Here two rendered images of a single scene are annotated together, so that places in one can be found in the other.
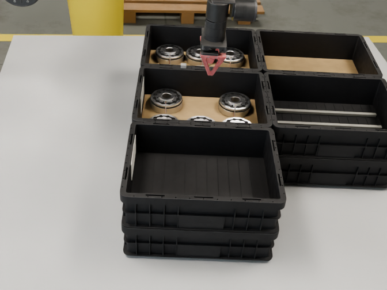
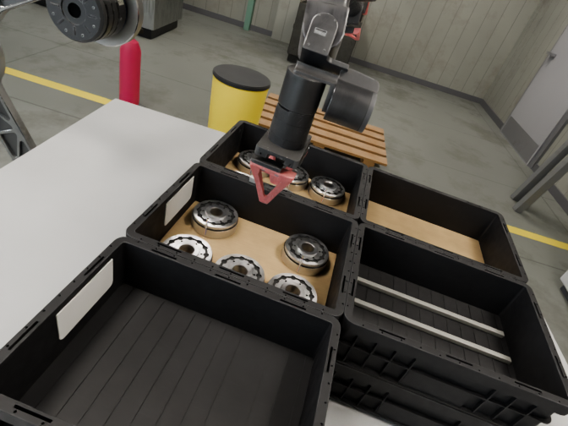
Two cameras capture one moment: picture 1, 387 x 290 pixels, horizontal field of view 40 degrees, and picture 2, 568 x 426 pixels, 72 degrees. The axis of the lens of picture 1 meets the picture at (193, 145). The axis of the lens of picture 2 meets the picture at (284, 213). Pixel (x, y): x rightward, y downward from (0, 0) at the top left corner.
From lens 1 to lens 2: 86 cm
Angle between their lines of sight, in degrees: 7
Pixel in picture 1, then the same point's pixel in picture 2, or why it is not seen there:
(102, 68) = (183, 158)
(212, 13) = (288, 92)
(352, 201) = not seen: outside the picture
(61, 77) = (130, 153)
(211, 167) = (221, 350)
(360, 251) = not seen: outside the picture
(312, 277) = not seen: outside the picture
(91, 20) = (225, 121)
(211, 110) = (270, 251)
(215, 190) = (202, 403)
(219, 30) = (295, 129)
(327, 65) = (446, 238)
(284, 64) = (392, 219)
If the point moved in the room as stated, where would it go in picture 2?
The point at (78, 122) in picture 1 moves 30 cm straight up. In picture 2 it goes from (110, 209) to (109, 103)
